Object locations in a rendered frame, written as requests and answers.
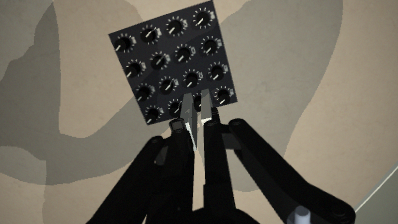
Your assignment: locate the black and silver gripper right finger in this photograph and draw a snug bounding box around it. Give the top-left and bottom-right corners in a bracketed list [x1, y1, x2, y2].
[201, 89, 356, 224]

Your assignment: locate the black knob box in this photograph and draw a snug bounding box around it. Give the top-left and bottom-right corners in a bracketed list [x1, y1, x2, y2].
[108, 0, 238, 125]

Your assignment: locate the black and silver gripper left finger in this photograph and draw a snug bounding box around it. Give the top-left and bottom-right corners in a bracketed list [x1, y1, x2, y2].
[86, 93, 197, 224]

